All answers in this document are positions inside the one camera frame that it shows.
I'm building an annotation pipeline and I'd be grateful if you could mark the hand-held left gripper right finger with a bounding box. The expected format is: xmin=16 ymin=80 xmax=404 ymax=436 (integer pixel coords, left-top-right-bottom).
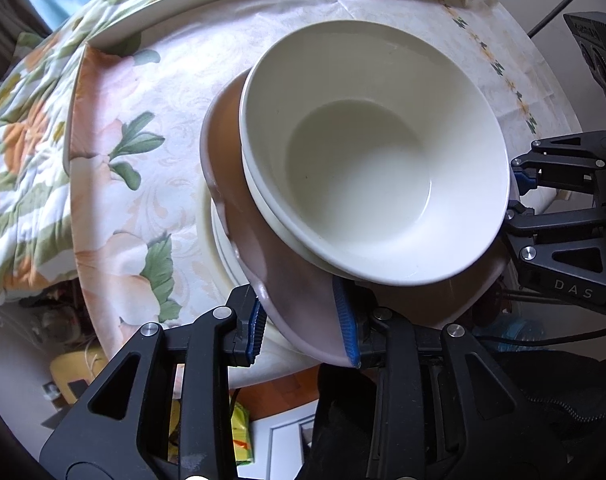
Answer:
xmin=331 ymin=277 xmax=571 ymax=480

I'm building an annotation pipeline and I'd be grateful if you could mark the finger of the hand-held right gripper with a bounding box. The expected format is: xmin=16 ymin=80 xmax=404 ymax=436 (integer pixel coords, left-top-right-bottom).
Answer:
xmin=510 ymin=130 xmax=606 ymax=196
xmin=503 ymin=200 xmax=606 ymax=318

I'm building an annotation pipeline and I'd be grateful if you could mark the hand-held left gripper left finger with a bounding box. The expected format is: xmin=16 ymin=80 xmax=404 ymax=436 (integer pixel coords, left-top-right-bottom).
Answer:
xmin=39 ymin=284 xmax=269 ymax=480

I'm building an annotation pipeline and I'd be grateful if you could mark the pink bowl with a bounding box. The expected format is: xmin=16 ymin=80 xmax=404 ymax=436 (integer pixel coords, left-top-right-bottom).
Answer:
xmin=199 ymin=67 xmax=514 ymax=368

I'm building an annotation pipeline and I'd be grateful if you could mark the blue plastic bottle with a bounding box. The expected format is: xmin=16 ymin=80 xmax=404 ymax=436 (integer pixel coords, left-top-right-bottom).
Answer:
xmin=475 ymin=312 xmax=548 ymax=346

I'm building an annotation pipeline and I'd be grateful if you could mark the yellow green snack packet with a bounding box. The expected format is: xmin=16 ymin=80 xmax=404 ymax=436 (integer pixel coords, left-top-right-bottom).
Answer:
xmin=168 ymin=400 xmax=256 ymax=466

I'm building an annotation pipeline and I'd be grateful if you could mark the white cabinet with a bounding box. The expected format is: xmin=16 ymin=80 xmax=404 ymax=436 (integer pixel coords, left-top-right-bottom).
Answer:
xmin=250 ymin=400 xmax=319 ymax=480

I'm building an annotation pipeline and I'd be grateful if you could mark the yellow box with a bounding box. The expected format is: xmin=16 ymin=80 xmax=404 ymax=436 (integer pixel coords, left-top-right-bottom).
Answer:
xmin=48 ymin=350 xmax=106 ymax=406

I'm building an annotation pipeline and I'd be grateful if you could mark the floral tablecloth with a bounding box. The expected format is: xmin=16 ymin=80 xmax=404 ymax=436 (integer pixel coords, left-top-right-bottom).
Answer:
xmin=66 ymin=0 xmax=578 ymax=376

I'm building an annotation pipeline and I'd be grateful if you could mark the striped floral blanket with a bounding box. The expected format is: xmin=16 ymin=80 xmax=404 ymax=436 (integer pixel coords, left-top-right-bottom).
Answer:
xmin=0 ymin=0 xmax=364 ymax=306

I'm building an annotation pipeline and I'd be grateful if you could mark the brown curtain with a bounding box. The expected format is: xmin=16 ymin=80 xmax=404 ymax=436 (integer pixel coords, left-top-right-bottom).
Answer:
xmin=0 ymin=0 xmax=54 ymax=76

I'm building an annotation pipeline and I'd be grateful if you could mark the black cable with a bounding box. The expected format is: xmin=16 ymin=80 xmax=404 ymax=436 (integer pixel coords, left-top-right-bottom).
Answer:
xmin=475 ymin=325 xmax=606 ymax=350

